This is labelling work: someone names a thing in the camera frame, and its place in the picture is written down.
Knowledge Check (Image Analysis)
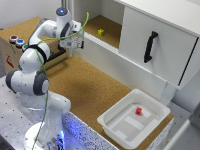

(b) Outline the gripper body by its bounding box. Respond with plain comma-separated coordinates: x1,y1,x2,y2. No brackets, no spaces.
67,20,85,50

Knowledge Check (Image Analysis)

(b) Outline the yellow block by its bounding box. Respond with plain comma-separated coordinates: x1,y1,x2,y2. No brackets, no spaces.
97,28,105,37

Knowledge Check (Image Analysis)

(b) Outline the white cabinet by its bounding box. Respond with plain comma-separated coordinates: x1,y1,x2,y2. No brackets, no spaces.
71,0,200,108

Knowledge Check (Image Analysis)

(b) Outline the wooden drawer box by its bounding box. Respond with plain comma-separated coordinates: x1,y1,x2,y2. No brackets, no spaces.
0,16,73,74

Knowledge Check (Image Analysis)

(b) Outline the green button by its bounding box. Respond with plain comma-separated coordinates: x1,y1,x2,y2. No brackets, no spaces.
21,44,29,52

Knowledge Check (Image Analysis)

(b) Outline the blue button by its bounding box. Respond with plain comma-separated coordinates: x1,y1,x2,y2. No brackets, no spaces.
15,38,26,48

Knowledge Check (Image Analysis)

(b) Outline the white sliding door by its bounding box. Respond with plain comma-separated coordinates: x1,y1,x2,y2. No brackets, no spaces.
117,5,200,87

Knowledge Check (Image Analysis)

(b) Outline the red button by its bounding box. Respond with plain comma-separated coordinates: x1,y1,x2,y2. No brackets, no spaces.
9,34,19,44

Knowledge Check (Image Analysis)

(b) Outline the pink block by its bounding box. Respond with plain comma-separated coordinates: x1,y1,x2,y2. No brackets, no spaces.
135,107,143,116

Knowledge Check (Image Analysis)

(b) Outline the white plastic box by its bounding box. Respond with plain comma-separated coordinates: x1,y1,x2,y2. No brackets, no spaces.
96,88,172,150

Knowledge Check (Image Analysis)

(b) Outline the black drawer handle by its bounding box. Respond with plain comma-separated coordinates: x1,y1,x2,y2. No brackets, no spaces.
49,45,67,62

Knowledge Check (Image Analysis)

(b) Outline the green cable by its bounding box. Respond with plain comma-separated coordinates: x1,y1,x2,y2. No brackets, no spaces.
32,12,91,150

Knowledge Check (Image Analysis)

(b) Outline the black door handle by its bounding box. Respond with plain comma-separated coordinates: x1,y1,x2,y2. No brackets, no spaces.
143,30,160,64

